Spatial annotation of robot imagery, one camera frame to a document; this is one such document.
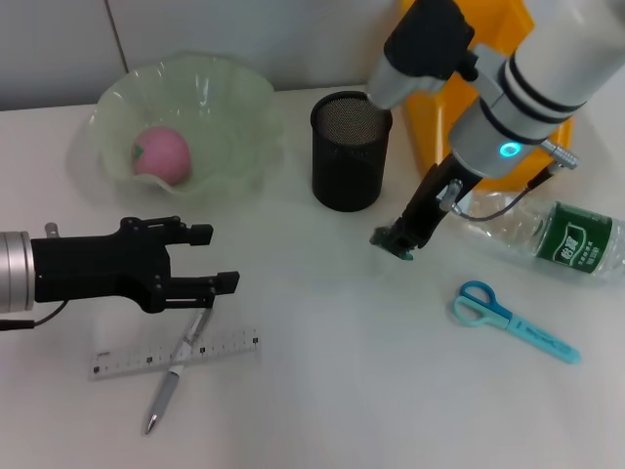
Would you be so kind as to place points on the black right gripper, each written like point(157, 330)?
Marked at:
point(429, 210)

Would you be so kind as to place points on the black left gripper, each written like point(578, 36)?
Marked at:
point(97, 266)

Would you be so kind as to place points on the yellow plastic bin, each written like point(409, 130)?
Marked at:
point(429, 127)

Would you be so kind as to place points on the blue scissors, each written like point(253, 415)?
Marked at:
point(532, 334)

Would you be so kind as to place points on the grey clear ballpoint pen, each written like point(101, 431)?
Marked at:
point(168, 386)

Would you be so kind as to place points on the black mesh pen holder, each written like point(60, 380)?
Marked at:
point(349, 166)

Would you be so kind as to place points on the clear plastic ruler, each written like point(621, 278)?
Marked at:
point(127, 364)

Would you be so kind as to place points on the pale green wavy bowl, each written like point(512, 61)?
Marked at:
point(234, 112)

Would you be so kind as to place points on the pink toy peach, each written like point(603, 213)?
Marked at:
point(163, 156)

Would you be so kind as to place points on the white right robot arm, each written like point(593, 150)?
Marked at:
point(552, 63)

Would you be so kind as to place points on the clear green-label water bottle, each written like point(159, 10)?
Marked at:
point(571, 239)

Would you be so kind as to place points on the green plastic wrapper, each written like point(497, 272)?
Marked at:
point(375, 238)

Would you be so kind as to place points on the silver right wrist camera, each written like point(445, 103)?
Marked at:
point(425, 34)

